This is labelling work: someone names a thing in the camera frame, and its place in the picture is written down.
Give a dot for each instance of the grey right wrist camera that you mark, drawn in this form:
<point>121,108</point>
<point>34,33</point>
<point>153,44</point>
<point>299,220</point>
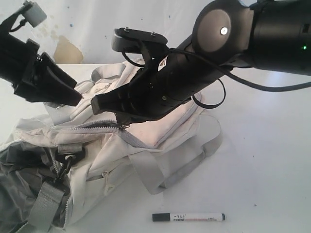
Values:
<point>148,44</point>

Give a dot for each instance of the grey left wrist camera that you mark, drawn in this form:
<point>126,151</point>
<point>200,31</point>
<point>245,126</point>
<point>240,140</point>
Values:
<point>33,13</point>

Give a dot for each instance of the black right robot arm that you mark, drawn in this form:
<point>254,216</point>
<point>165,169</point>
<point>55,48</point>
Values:
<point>268,35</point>

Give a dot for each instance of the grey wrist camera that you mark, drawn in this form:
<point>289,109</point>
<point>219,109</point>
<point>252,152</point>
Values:
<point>33,13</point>
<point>148,44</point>

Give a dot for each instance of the white fabric backpack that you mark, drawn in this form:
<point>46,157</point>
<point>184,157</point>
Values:
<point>55,167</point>

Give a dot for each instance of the white marker black cap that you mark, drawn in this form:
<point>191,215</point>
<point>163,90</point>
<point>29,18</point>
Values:
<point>182,217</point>

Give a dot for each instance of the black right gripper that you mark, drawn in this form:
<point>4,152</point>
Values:
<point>152,94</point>

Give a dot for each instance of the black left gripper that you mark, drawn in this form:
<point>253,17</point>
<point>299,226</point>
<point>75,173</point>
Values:
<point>29,64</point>

